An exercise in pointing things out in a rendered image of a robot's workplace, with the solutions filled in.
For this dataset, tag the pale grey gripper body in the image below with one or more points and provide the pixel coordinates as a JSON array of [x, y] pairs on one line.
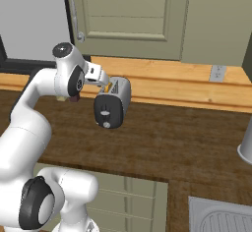
[[103, 78]]

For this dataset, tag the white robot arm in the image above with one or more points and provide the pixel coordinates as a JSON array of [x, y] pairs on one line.
[[28, 131]]

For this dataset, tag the silver and black toaster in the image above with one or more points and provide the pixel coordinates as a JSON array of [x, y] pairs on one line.
[[118, 101]]

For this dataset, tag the silver toaster lever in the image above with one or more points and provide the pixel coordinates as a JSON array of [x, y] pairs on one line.
[[105, 113]]

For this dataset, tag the silver toaster knob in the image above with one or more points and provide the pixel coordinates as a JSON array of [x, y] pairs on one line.
[[106, 124]]

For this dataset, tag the toast slice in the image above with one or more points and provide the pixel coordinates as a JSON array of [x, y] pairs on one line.
[[108, 87]]

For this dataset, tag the small dark brown block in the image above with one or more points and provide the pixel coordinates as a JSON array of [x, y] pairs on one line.
[[75, 98]]

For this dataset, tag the small beige block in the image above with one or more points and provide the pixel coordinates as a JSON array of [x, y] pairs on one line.
[[60, 98]]

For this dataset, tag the olive green cupboard door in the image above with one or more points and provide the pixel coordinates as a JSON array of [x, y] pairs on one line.
[[128, 16]]

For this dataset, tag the plain olive green cupboard panel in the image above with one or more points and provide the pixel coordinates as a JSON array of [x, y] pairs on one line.
[[218, 19]]

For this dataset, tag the olive green base cupboard front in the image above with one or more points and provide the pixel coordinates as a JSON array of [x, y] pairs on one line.
[[131, 206]]

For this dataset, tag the white cone-shaped pot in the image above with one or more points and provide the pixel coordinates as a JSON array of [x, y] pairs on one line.
[[246, 147]]

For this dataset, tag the grey steel sink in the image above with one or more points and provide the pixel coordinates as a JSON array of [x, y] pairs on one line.
[[221, 216]]

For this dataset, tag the grey appliance with black frame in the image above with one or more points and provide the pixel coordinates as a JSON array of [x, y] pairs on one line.
[[32, 19]]

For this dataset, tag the grey wall socket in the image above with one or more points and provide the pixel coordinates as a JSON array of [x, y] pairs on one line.
[[218, 73]]

